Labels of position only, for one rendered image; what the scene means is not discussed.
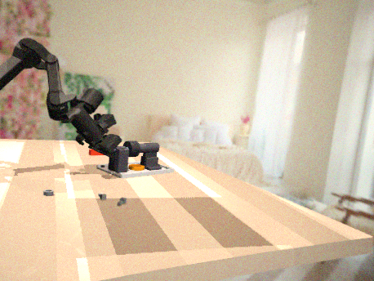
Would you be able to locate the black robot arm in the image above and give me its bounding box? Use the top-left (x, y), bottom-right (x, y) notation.
top-left (0, 38), bottom-right (117, 133)

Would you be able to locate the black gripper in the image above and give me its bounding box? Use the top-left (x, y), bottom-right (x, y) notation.
top-left (76, 119), bottom-right (122, 158)

